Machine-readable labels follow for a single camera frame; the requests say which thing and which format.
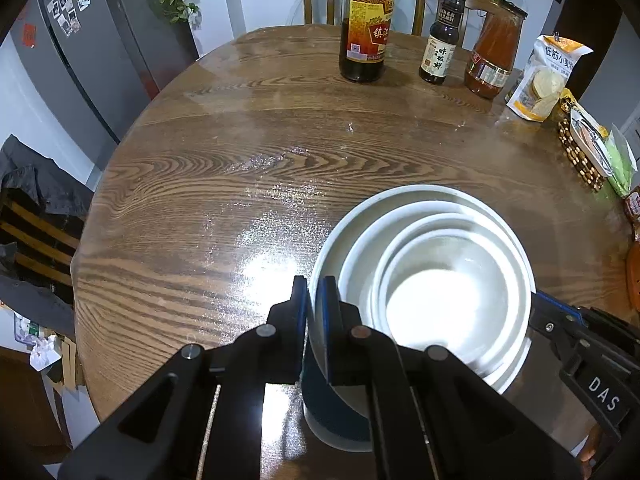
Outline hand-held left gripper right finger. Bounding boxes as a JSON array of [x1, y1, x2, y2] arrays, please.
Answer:
[[321, 276, 584, 480]]

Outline grey refrigerator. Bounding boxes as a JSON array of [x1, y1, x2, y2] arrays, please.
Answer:
[[9, 0, 202, 174]]

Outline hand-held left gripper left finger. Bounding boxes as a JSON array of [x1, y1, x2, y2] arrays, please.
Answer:
[[57, 275, 308, 480]]

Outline beaded woven basket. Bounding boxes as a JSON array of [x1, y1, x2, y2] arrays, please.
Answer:
[[556, 117, 609, 192]]

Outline person's right hand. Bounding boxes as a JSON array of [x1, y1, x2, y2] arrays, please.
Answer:
[[578, 422, 601, 463]]

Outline small dark soy sauce bottle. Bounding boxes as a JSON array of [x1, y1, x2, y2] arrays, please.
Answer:
[[418, 0, 466, 85]]

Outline white and yellow flour bag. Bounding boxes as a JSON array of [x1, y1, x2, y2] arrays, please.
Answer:
[[506, 34, 595, 122]]

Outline small white lipped bowl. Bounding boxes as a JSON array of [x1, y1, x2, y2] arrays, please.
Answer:
[[372, 212, 527, 362]]

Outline white oblong tray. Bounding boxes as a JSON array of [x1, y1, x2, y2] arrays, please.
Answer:
[[570, 109, 614, 179]]

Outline yellow packet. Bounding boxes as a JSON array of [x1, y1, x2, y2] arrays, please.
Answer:
[[557, 87, 608, 133]]

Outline red chili sauce jar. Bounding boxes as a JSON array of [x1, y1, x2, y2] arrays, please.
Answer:
[[622, 192, 640, 227]]

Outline orange wrapped bowl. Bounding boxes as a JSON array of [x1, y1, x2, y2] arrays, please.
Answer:
[[625, 242, 640, 312]]

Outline dark wooden door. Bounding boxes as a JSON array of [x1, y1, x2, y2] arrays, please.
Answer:
[[554, 0, 627, 102]]

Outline metal tongs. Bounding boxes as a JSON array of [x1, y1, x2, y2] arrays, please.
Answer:
[[575, 115, 612, 171]]

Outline bags on floor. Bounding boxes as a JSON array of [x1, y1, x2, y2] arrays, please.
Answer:
[[12, 310, 77, 387]]

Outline blue patterned square plate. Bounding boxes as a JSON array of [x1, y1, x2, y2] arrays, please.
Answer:
[[302, 405, 374, 454]]

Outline green bag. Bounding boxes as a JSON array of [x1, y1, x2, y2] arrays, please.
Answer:
[[602, 124, 640, 199]]

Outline chair with dark cloth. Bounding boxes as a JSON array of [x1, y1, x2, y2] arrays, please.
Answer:
[[0, 134, 97, 332]]

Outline vinegar bottle with yellow cap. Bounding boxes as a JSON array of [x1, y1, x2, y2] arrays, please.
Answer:
[[339, 0, 400, 84]]

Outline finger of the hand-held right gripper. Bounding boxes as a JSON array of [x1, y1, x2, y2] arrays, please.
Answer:
[[530, 310, 576, 356], [532, 291, 584, 321]]

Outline large white bowl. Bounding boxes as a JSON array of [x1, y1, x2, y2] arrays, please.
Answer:
[[308, 185, 537, 397]]

